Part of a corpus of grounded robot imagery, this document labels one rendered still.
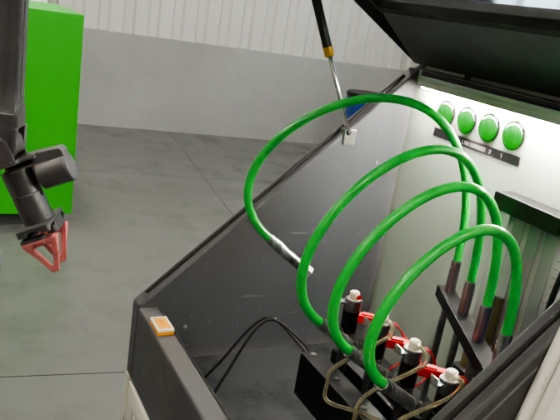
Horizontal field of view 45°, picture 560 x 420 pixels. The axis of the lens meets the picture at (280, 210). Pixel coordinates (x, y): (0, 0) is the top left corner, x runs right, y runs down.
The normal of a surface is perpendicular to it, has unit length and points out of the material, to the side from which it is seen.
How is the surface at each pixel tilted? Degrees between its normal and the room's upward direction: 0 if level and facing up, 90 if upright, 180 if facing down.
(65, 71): 90
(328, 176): 90
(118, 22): 90
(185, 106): 90
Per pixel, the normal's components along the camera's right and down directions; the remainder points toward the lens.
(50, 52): 0.44, 0.33
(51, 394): 0.15, -0.94
